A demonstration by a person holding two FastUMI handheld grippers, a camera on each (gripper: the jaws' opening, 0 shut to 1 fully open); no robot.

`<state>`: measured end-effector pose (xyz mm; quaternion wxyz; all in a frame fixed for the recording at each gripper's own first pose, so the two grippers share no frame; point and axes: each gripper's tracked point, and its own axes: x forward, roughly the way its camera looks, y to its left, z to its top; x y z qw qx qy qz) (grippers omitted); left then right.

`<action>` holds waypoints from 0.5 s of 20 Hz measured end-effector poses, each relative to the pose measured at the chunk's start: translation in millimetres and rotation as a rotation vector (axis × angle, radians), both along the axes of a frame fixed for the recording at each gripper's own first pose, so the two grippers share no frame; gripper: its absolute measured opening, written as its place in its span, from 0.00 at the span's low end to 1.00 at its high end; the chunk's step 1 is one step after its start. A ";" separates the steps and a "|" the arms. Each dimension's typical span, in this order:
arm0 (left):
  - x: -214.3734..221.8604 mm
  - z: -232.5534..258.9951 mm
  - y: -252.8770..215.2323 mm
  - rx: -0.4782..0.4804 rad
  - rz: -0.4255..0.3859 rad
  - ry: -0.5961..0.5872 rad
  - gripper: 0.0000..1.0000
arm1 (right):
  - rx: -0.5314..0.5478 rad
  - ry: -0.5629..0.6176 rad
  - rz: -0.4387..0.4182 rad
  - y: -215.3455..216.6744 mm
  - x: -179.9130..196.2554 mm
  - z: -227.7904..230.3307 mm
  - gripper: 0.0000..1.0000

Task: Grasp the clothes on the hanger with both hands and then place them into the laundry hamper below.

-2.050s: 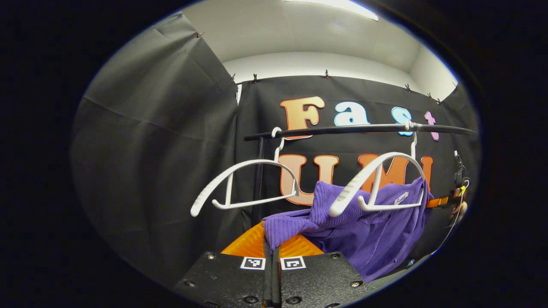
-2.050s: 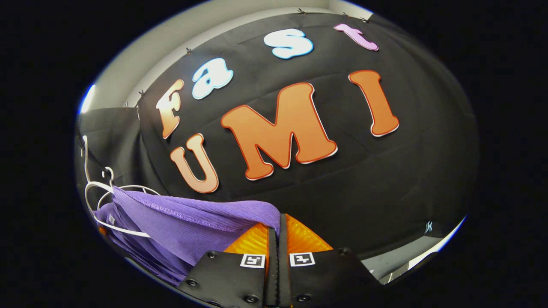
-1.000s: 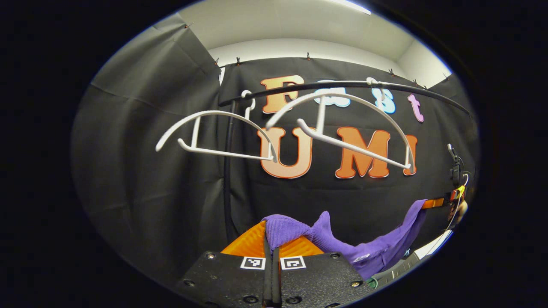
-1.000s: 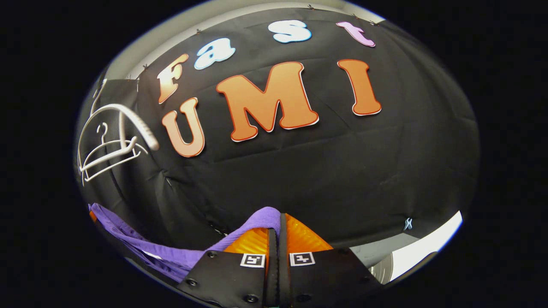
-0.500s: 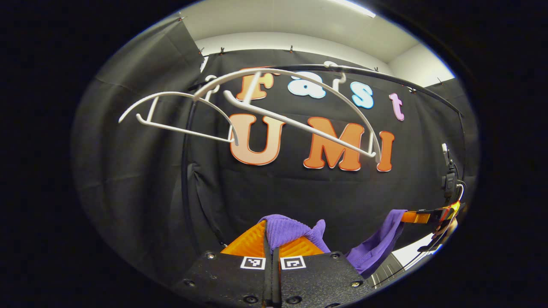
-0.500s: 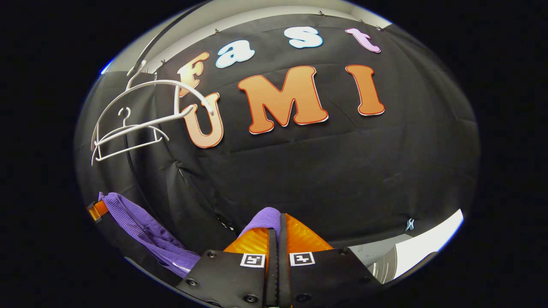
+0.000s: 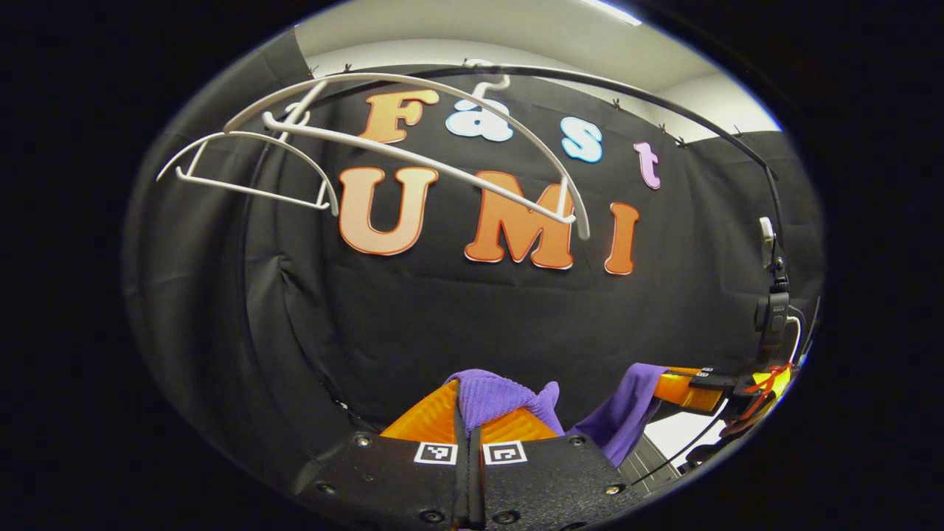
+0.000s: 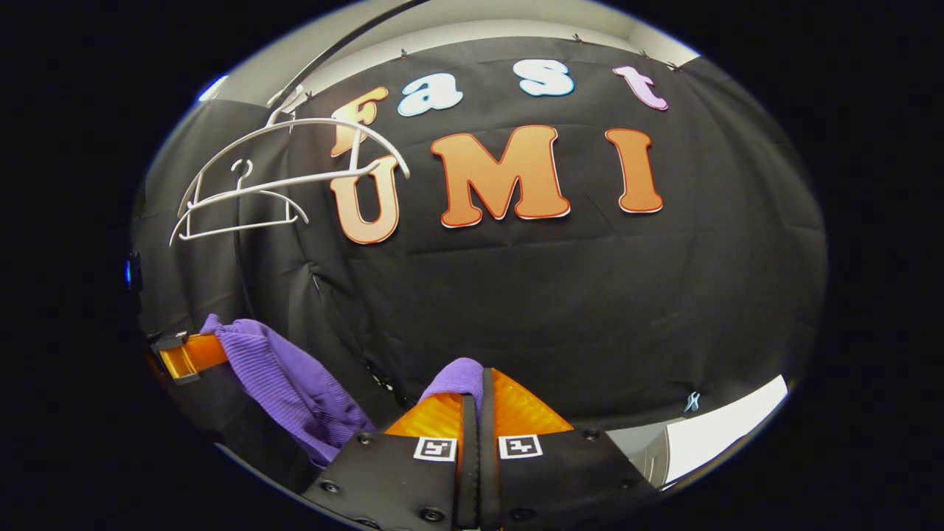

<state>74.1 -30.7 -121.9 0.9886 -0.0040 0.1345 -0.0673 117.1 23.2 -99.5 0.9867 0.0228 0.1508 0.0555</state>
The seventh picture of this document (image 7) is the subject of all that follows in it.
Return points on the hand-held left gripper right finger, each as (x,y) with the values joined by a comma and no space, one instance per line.
(546,479)

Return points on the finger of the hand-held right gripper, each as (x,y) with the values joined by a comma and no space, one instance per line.
(682,369)
(686,394)

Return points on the black clothes rail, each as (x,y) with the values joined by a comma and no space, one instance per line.
(664,99)

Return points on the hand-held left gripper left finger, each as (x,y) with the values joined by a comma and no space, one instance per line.
(391,479)

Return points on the black backdrop cloth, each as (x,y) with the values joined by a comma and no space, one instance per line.
(516,324)

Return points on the white plastic hanger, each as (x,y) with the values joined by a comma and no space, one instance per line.
(568,217)
(236,133)

